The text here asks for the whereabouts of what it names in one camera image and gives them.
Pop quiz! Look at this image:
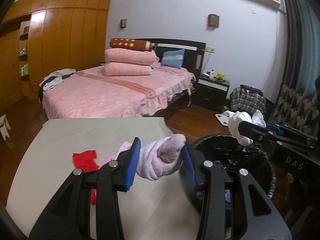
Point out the pale pink sock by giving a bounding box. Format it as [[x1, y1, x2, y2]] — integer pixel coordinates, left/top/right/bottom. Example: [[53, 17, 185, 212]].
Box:
[[117, 134, 187, 182]]

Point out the dark patterned curtain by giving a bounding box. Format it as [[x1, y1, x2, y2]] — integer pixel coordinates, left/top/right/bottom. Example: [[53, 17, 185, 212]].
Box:
[[266, 0, 320, 140]]

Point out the red cloth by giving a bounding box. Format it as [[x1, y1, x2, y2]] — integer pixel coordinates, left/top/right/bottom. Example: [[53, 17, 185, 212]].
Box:
[[72, 150, 101, 205]]

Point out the wooden wardrobe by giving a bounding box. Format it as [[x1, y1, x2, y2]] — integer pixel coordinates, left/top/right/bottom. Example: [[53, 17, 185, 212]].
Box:
[[0, 0, 111, 103]]

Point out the brown dotted bolster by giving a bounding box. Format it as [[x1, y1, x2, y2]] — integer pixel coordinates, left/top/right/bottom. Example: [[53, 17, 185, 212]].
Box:
[[110, 38, 153, 52]]

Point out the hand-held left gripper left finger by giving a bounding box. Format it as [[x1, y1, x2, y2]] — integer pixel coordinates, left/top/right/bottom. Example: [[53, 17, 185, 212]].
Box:
[[28, 137, 142, 240]]

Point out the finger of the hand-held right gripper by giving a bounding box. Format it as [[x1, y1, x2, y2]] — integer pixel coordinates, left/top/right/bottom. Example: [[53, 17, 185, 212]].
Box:
[[237, 121, 282, 153], [265, 122, 284, 137]]

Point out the plaid bag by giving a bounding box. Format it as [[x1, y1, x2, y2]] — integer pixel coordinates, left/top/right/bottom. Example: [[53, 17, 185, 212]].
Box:
[[230, 84, 267, 117]]

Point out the dark bed frame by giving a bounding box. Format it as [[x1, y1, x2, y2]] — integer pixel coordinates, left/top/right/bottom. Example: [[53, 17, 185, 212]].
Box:
[[142, 91, 191, 120]]

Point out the blue cushion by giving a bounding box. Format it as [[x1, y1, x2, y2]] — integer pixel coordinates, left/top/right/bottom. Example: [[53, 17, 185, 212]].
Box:
[[160, 49, 185, 68]]

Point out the pink pillow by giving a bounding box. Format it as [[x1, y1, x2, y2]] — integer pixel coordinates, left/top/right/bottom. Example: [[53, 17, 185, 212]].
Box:
[[104, 48, 158, 65], [102, 62, 153, 77]]

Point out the white tissue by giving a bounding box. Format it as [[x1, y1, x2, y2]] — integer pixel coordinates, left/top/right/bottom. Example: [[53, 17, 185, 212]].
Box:
[[224, 109, 267, 146]]

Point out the pink bedspread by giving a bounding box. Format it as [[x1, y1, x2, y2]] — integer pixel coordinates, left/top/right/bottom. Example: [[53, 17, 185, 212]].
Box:
[[41, 65, 197, 119]]

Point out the dark nightstand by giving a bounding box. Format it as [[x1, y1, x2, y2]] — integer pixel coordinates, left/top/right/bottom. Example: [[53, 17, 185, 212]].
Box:
[[194, 74, 230, 112]]

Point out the bright pink cloth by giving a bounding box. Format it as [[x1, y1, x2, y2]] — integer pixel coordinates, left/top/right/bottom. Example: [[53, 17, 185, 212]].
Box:
[[105, 153, 119, 166]]

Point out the dark wooden headboard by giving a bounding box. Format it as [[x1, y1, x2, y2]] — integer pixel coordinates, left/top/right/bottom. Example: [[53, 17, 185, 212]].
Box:
[[132, 39, 206, 77]]

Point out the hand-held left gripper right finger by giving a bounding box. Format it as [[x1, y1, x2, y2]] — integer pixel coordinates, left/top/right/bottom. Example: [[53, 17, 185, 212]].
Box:
[[179, 139, 293, 240]]

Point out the large wall lamp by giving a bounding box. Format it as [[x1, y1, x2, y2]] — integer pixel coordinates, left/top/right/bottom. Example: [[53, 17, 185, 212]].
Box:
[[207, 14, 220, 28]]

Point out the bin with black liner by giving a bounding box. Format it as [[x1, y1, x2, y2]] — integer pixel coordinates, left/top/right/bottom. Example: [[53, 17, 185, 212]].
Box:
[[179, 133, 276, 240]]

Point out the pile of clothes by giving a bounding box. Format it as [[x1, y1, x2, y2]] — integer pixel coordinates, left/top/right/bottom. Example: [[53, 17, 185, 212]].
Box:
[[38, 68, 77, 98]]

